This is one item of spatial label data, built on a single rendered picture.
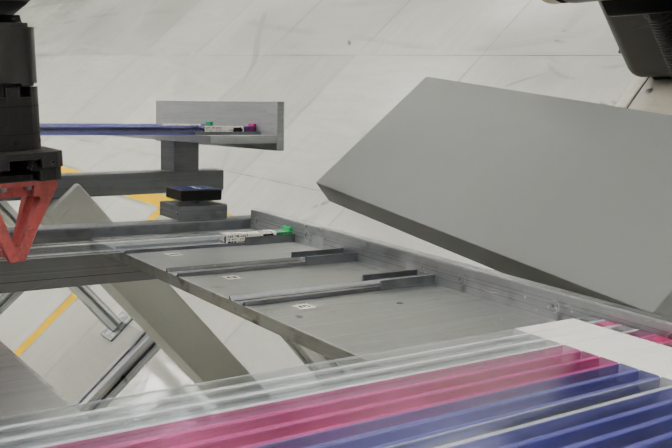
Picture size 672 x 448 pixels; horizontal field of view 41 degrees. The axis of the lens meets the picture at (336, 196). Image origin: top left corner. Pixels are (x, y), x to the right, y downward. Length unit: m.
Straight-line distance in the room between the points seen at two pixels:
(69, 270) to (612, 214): 0.55
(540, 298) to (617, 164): 0.33
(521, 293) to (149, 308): 0.68
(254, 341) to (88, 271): 1.26
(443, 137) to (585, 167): 0.25
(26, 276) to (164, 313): 0.38
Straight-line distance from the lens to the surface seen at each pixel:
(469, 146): 1.15
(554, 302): 0.70
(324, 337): 0.60
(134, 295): 1.26
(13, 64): 0.80
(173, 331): 1.30
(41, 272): 0.94
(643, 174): 0.98
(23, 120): 0.80
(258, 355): 2.14
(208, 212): 1.00
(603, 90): 2.26
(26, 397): 0.49
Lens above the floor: 1.20
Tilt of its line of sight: 29 degrees down
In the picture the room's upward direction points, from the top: 36 degrees counter-clockwise
